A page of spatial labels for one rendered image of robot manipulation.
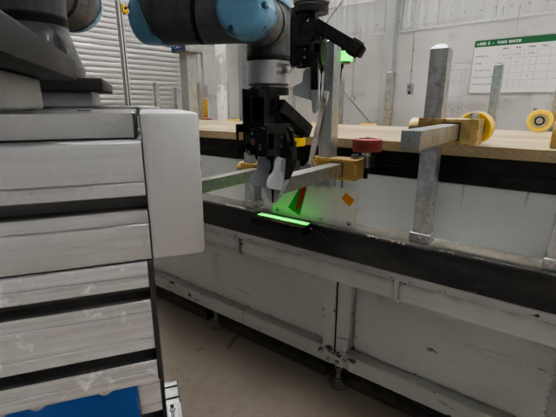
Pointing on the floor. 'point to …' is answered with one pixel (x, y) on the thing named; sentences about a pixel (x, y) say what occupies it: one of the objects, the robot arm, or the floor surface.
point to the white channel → (221, 82)
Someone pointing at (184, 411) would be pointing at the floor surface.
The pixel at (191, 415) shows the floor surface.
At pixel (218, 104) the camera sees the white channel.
